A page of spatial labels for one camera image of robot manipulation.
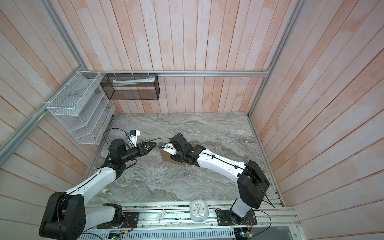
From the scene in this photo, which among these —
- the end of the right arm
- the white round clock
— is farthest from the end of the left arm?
the white round clock

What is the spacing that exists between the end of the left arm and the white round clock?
373mm

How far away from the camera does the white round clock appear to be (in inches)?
29.1

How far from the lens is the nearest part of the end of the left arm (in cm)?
65

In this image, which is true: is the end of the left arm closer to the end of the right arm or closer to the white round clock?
the end of the right arm

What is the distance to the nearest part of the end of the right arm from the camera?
1.92 ft

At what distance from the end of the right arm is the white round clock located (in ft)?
1.03
